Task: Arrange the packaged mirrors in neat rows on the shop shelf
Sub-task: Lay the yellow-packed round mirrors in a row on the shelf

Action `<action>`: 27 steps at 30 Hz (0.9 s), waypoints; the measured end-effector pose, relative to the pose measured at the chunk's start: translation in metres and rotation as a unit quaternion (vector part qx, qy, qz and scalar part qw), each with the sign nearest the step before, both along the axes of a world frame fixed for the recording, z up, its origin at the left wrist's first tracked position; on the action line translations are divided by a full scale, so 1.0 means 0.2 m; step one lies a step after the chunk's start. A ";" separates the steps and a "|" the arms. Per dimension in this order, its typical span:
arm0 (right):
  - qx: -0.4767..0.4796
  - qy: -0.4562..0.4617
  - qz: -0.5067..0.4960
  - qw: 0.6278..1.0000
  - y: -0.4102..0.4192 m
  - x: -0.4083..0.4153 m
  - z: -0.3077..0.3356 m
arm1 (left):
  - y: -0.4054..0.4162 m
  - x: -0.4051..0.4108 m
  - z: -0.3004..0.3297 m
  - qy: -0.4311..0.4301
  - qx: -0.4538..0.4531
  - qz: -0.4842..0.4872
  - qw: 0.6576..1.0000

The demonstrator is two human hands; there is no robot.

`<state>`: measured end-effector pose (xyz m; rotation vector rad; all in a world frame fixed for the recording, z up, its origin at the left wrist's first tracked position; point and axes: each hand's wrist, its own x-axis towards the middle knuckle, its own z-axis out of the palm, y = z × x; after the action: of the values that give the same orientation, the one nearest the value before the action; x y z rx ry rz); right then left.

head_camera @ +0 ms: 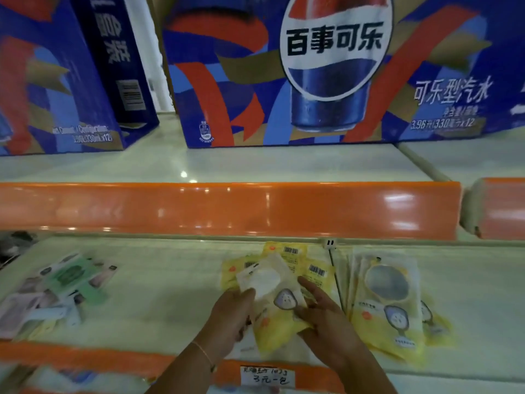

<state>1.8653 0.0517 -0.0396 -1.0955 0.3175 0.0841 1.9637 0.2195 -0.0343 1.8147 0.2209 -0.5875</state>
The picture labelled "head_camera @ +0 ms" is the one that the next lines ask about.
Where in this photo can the person's right hand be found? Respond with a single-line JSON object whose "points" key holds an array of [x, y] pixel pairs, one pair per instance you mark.
{"points": [[332, 332]]}

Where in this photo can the person's left hand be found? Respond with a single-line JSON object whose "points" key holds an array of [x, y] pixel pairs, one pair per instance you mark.
{"points": [[229, 324]]}

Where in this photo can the orange edged white shelf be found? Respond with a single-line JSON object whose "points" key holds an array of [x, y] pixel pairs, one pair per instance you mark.
{"points": [[246, 209]]}

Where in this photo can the yellow printed packet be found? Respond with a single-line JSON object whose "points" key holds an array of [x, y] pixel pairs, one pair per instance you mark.
{"points": [[318, 272]]}

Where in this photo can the white handwritten price label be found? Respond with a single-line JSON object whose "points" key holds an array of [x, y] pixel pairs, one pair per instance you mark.
{"points": [[266, 376]]}

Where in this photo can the blue printed drink carton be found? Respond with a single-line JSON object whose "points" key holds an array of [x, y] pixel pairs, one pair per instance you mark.
{"points": [[61, 77], [328, 77]]}

